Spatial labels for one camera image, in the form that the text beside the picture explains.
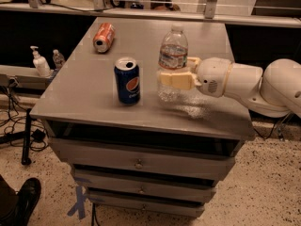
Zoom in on orange soda can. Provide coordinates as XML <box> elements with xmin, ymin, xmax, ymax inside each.
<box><xmin>93</xmin><ymin>23</ymin><xmax>115</xmax><ymax>53</ymax></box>

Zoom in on small clear bottle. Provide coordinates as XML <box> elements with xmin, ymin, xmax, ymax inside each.
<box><xmin>53</xmin><ymin>49</ymin><xmax>66</xmax><ymax>70</ymax></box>

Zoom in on white pump dispenser bottle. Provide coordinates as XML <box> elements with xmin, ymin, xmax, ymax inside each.
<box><xmin>30</xmin><ymin>46</ymin><xmax>51</xmax><ymax>77</ymax></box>

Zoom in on black floor cables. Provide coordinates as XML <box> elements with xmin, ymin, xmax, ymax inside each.
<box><xmin>0</xmin><ymin>85</ymin><xmax>50</xmax><ymax>153</ymax></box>

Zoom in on black stand leg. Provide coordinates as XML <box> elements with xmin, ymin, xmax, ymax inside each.
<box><xmin>22</xmin><ymin>109</ymin><xmax>31</xmax><ymax>166</ymax></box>

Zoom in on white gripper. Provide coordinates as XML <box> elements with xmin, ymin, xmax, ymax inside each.
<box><xmin>157</xmin><ymin>57</ymin><xmax>231</xmax><ymax>98</ymax></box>

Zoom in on black shoe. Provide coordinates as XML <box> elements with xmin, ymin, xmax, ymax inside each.
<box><xmin>0</xmin><ymin>176</ymin><xmax>41</xmax><ymax>226</ymax></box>

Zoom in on grey drawer cabinet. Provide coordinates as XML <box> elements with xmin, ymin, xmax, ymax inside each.
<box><xmin>31</xmin><ymin>18</ymin><xmax>254</xmax><ymax>218</ymax></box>

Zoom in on clear plastic water bottle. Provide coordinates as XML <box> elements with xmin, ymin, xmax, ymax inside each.
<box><xmin>157</xmin><ymin>24</ymin><xmax>188</xmax><ymax>106</ymax></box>

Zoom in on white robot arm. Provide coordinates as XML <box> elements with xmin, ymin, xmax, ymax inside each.
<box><xmin>157</xmin><ymin>57</ymin><xmax>301</xmax><ymax>118</ymax></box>

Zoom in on blue pepsi can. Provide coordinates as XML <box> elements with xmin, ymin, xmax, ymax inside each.
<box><xmin>114</xmin><ymin>56</ymin><xmax>140</xmax><ymax>105</ymax></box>

